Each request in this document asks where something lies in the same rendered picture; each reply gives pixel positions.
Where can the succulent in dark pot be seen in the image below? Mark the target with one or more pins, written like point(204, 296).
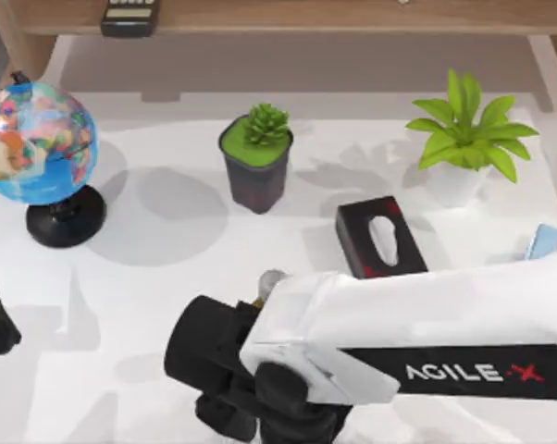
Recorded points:
point(256, 176)

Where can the grey light bulb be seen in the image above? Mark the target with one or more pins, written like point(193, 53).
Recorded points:
point(270, 281)

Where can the black tissue box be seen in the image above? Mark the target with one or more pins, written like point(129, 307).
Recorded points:
point(357, 231)

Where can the wooden desk shelf unit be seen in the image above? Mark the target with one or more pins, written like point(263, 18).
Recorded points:
point(306, 18)

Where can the leafy plant in white pot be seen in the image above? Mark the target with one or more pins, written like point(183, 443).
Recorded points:
point(468, 139)

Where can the black calculator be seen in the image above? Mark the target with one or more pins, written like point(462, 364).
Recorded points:
point(129, 20)

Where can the blue globe on black stand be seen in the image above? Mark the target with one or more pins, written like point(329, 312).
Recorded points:
point(38, 139)

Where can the light blue book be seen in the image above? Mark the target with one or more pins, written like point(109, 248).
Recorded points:
point(544, 242)

